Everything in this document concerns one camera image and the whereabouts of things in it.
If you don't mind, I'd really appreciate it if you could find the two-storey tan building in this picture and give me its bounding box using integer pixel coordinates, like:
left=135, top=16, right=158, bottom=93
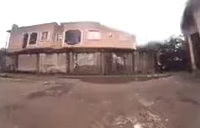
left=5, top=21, right=138, bottom=75

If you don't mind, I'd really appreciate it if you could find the brown dirt road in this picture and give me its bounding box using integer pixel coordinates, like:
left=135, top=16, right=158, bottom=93
left=0, top=71, right=200, bottom=128

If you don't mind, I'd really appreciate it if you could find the grey concrete wall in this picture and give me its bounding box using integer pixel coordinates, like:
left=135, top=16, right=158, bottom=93
left=5, top=49, right=158, bottom=76

